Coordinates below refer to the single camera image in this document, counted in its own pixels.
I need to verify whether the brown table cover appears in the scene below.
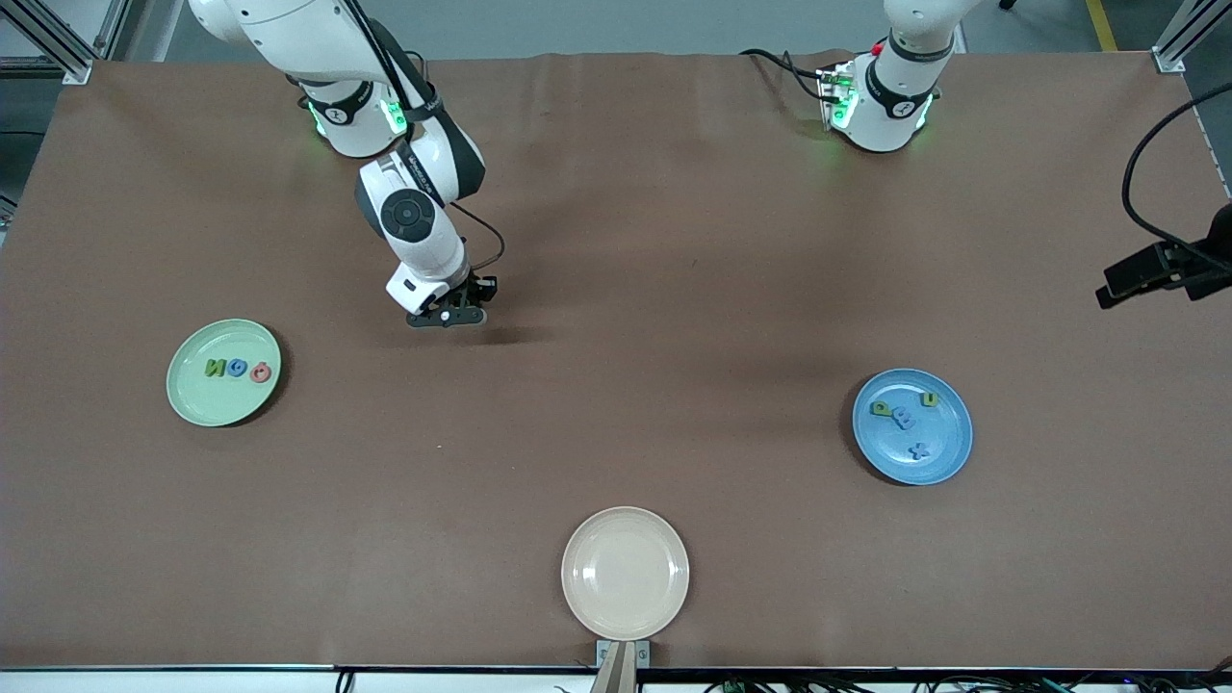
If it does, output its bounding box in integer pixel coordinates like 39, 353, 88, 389
0, 50, 1232, 672

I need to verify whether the light green plate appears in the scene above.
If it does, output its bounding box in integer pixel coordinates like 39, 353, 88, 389
167, 319, 283, 427

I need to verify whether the beige plate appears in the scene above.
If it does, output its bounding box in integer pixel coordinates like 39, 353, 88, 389
561, 506, 691, 642

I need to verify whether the blue plate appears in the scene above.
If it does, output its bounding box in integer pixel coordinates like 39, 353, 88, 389
852, 369, 974, 486

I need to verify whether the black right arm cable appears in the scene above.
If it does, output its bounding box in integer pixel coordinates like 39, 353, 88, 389
342, 0, 507, 278

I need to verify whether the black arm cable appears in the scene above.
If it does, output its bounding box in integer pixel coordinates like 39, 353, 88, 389
1122, 82, 1232, 266
342, 0, 507, 278

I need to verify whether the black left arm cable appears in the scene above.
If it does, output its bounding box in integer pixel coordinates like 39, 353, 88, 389
1122, 82, 1232, 266

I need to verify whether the aluminium frame post with foot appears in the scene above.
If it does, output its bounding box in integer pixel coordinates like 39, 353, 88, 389
0, 0, 97, 86
1152, 0, 1216, 74

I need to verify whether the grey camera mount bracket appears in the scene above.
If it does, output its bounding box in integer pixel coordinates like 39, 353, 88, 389
595, 640, 652, 693

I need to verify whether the beige mount post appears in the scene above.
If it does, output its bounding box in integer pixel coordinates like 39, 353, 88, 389
589, 645, 638, 693

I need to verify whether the plain aluminium frame post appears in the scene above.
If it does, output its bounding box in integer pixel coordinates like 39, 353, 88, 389
91, 0, 136, 61

